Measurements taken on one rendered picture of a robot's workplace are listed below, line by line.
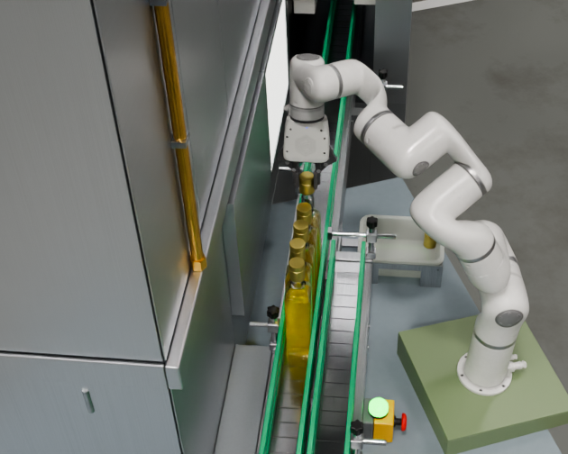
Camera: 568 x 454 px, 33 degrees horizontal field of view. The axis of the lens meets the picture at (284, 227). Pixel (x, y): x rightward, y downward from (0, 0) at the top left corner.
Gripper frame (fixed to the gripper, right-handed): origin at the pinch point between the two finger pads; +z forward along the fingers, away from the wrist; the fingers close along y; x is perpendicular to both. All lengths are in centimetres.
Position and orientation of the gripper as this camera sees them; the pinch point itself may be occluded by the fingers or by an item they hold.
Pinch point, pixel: (306, 178)
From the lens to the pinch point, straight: 215.1
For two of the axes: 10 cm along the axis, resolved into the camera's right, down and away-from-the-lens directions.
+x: 1.2, -4.7, 8.7
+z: 0.1, 8.8, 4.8
